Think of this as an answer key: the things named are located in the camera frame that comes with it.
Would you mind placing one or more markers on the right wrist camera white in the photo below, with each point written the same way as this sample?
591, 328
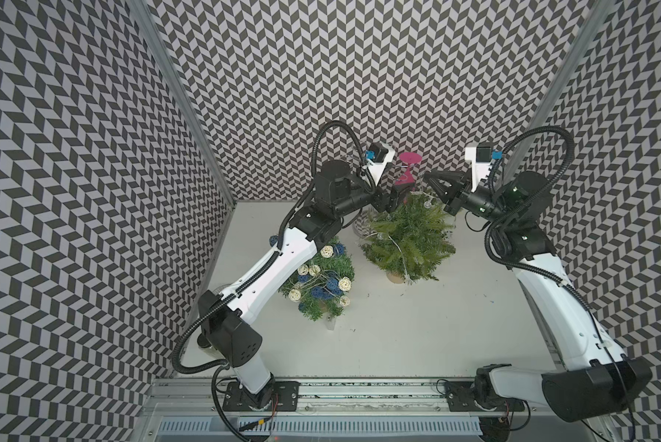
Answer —
481, 158

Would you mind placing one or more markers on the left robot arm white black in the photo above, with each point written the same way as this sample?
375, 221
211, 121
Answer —
223, 336

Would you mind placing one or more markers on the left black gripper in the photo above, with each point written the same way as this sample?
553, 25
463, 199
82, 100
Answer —
392, 197

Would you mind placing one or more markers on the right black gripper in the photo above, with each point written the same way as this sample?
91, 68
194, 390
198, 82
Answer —
447, 192

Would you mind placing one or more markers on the light green fern tree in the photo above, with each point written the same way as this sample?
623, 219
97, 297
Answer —
410, 237

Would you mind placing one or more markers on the clear battery box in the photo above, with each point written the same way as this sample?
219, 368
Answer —
330, 323

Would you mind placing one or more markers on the glass spice jar black lid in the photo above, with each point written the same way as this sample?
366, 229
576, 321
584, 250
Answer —
204, 344

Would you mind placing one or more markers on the pink hourglass ornament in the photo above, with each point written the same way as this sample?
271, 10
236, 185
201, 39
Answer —
407, 161

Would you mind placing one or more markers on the chrome jewelry stand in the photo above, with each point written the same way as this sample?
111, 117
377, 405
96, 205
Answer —
362, 227

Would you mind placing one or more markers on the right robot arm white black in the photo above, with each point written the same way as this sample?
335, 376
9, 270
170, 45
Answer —
597, 378

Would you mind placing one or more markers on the dark green christmas tree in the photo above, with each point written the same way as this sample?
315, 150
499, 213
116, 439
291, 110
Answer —
322, 282

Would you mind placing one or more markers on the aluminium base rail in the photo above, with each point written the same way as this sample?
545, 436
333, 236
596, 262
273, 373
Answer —
323, 409

